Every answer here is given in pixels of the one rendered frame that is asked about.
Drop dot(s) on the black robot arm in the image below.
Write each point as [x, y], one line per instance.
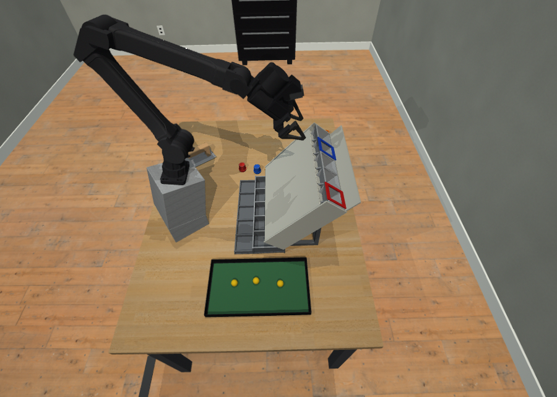
[98, 35]

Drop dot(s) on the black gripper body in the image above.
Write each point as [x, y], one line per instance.
[278, 123]

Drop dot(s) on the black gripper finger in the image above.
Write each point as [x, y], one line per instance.
[294, 126]
[298, 112]

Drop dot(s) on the red square band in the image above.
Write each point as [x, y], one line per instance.
[341, 193]

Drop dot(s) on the green tray with black rim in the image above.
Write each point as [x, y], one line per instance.
[264, 298]

